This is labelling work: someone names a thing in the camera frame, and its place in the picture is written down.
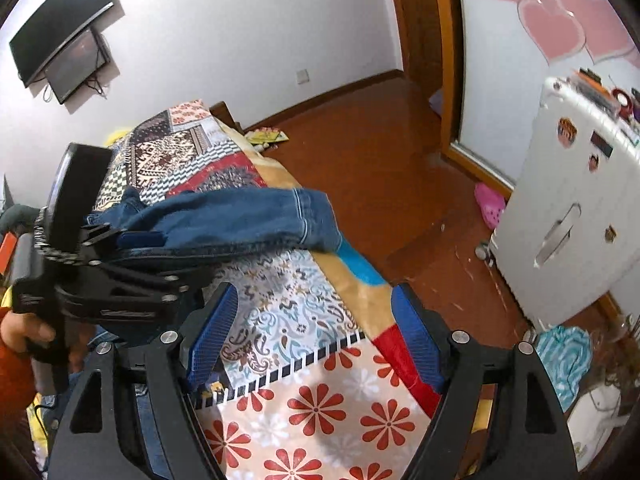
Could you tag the white sliding door pink hearts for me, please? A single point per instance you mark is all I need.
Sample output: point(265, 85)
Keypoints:
point(500, 85)

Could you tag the person's left hand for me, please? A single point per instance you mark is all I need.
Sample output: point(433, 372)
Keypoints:
point(30, 330)

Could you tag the colourful booklet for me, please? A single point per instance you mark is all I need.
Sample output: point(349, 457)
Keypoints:
point(267, 136)

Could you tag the black wall television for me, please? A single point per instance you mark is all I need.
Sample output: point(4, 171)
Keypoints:
point(55, 25)

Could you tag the wooden bed frame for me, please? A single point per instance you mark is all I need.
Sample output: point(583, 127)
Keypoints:
point(227, 115)

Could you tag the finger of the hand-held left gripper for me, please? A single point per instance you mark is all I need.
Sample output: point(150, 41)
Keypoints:
point(145, 241)
point(125, 290)

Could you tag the red round tin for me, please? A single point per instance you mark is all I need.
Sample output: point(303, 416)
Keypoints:
point(622, 100)

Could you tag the striped flat box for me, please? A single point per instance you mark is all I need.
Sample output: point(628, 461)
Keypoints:
point(595, 87)

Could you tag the purple cloth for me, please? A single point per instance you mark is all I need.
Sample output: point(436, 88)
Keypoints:
point(436, 101)

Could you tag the white wall outlet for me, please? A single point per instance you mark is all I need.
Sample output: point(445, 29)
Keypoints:
point(303, 75)

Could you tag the pink slipper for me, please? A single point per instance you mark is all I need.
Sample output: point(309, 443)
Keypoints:
point(490, 207)

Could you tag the patchwork printed bedspread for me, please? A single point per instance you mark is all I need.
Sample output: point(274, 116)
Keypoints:
point(310, 400)

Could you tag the white hard-shell suitcase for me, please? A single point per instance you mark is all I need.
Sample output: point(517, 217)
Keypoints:
point(560, 185)

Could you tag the small black wall monitor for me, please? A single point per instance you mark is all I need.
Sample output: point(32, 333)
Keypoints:
point(75, 67)

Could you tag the blue denim jeans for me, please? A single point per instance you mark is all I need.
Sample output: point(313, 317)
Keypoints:
point(240, 217)

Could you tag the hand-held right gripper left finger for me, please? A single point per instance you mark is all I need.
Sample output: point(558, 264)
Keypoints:
point(212, 330)

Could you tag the white rounded object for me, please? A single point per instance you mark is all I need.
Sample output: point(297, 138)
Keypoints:
point(597, 422)

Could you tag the teal patterned cloth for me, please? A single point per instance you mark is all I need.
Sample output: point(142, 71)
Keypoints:
point(565, 360)

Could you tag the orange box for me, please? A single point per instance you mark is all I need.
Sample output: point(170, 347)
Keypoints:
point(6, 255)

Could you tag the dark grey cushion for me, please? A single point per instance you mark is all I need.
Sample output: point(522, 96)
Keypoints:
point(17, 216)

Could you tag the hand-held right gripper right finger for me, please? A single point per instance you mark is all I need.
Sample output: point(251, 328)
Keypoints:
point(415, 340)

